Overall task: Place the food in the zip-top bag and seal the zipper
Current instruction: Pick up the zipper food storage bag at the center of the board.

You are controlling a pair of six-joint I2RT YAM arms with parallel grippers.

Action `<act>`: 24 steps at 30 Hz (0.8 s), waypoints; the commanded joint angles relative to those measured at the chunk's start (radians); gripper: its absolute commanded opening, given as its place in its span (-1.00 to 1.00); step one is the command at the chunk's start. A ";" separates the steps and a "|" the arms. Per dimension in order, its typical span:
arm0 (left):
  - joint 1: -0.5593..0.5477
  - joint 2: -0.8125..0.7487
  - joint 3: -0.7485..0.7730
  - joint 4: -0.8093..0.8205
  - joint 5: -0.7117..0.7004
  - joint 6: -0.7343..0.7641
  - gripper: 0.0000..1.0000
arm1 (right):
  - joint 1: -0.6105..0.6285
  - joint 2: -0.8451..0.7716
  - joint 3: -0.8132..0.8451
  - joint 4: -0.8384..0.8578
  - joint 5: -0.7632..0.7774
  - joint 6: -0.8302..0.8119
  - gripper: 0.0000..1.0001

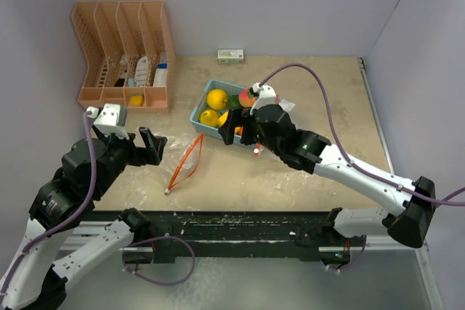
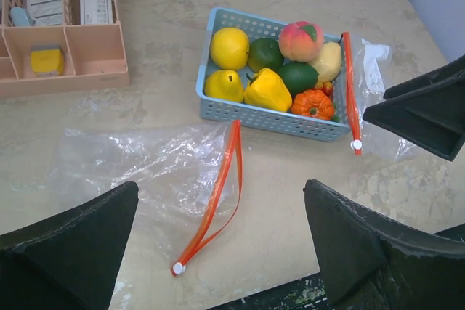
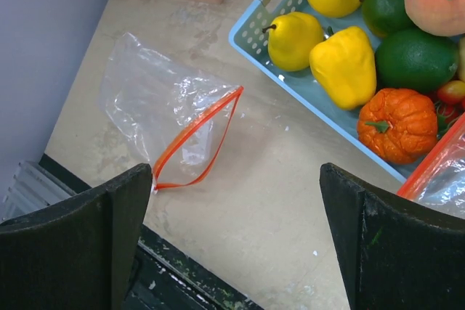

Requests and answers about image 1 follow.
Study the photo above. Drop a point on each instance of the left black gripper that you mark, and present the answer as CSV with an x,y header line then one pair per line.
x,y
156,142

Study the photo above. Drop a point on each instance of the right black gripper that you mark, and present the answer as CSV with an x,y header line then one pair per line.
x,y
237,117

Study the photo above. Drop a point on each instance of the red yellow peach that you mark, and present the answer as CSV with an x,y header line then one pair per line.
x,y
246,98

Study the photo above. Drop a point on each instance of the green orange fruit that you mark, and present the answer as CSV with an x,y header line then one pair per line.
x,y
233,102

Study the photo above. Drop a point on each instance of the clear zip bag orange zipper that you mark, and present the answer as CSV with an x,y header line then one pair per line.
x,y
180,159

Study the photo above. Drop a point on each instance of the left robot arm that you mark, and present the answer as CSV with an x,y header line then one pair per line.
x,y
30,281

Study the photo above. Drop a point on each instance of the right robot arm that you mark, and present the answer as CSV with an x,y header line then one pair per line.
x,y
404,207

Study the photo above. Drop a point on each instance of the yellow bell pepper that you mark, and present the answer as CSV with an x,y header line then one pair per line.
x,y
222,119

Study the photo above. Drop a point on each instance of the small yellow pear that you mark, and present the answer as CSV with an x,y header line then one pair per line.
x,y
209,118

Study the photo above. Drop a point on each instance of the yellow block in organizer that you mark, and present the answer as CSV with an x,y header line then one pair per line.
x,y
137,101

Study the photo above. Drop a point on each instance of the blue plastic basket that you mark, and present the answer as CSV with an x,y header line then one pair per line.
x,y
229,88

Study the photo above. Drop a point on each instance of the white blue packet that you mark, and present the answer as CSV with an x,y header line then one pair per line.
x,y
161,71

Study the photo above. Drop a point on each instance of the white striped packet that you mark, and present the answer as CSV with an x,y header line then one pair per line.
x,y
141,72

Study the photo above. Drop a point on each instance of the small white green box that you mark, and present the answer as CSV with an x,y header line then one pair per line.
x,y
230,56

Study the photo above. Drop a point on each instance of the black white packet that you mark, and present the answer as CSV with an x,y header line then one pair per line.
x,y
122,72

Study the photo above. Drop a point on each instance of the orange plastic file organizer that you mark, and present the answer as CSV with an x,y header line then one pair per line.
x,y
129,51

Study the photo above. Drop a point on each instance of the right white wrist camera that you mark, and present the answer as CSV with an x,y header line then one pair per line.
x,y
263,95

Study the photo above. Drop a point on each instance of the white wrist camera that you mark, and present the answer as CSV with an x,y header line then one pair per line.
x,y
263,95
111,119

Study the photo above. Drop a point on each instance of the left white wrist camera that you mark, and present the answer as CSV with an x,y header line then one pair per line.
x,y
111,119

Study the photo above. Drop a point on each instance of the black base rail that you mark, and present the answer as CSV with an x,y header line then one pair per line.
x,y
306,236

